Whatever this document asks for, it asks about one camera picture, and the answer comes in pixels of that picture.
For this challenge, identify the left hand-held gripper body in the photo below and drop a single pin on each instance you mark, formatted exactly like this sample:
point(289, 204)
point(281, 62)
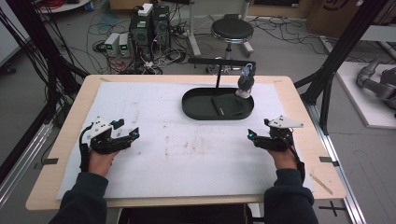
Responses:
point(106, 141)

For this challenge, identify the black round stool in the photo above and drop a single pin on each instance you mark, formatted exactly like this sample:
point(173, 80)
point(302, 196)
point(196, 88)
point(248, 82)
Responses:
point(232, 30)

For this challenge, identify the brown cardboard box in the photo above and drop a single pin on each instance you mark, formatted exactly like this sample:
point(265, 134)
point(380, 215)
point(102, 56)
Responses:
point(333, 17)

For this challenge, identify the white power supply unit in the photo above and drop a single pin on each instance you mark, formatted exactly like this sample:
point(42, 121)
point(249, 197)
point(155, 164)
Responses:
point(111, 44)
point(124, 45)

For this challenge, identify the black tape cross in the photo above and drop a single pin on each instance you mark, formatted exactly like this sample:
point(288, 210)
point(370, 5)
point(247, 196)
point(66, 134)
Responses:
point(332, 208)

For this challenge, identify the white floor board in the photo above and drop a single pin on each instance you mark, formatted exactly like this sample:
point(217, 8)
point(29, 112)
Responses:
point(358, 105)

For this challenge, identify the black computer tower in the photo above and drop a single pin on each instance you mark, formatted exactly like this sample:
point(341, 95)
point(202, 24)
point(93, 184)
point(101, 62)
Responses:
point(140, 34)
point(161, 26)

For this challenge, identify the black metal frame post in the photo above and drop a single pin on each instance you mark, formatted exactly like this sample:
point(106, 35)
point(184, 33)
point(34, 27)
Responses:
point(342, 46)

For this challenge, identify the black cloth pouch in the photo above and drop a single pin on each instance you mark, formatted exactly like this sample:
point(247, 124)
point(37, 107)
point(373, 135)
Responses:
point(229, 105)

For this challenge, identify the black tape strip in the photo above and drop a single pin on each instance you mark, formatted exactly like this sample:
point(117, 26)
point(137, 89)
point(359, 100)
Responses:
point(328, 160)
point(49, 161)

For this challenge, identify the white desk leg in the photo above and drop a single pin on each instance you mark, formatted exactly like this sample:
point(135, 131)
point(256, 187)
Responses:
point(193, 28)

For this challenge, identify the person's left hand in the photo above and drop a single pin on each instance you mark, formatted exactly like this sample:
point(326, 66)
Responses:
point(101, 163)

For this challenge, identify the small white box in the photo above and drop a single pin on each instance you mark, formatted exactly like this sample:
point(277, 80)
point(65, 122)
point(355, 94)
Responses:
point(145, 10)

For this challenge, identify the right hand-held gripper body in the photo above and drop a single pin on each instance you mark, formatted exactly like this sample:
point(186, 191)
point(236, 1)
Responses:
point(278, 138)

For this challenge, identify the aluminium rail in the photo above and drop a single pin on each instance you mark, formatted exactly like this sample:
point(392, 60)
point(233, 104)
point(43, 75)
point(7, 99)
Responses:
point(339, 174)
point(25, 165)

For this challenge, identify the person's right hand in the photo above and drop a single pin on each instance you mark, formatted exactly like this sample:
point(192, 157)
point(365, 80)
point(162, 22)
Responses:
point(283, 159)

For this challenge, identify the white foam table sheet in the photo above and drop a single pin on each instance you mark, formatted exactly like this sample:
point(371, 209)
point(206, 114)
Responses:
point(186, 155)

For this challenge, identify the black oval tray with stand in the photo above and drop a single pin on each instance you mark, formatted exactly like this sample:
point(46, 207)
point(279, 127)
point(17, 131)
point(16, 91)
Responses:
point(199, 107)

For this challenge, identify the thin wooden stick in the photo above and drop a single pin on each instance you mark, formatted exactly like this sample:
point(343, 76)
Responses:
point(321, 184)

